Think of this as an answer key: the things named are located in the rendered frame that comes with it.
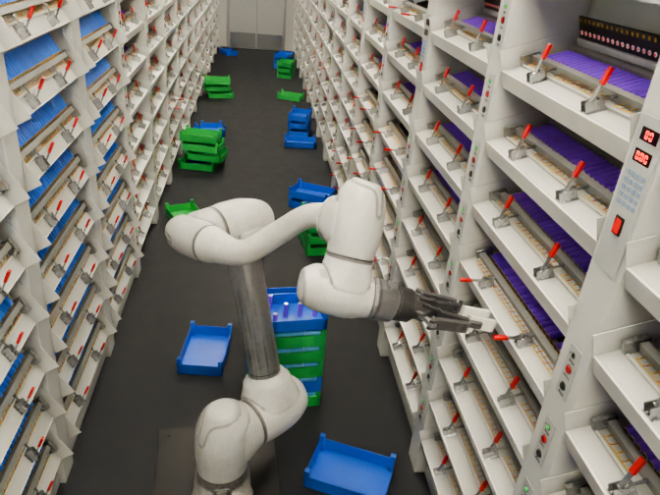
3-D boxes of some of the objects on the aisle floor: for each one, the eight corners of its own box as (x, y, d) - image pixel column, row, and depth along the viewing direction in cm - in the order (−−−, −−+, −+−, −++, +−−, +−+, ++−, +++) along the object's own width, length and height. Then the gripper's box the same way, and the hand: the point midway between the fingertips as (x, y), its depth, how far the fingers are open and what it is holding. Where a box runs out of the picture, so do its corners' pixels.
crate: (302, 486, 212) (303, 470, 208) (319, 446, 229) (321, 431, 226) (382, 512, 205) (385, 496, 202) (394, 468, 223) (396, 454, 219)
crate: (222, 376, 261) (222, 362, 257) (177, 373, 260) (176, 359, 256) (232, 336, 287) (232, 323, 283) (191, 333, 286) (191, 320, 283)
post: (473, 677, 161) (728, -13, 79) (463, 640, 169) (684, -18, 87) (541, 671, 163) (855, -1, 82) (527, 636, 172) (800, -7, 90)
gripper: (408, 309, 116) (512, 329, 122) (391, 268, 131) (485, 288, 136) (395, 339, 120) (497, 357, 125) (380, 296, 134) (472, 313, 139)
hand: (477, 318), depth 130 cm, fingers open, 3 cm apart
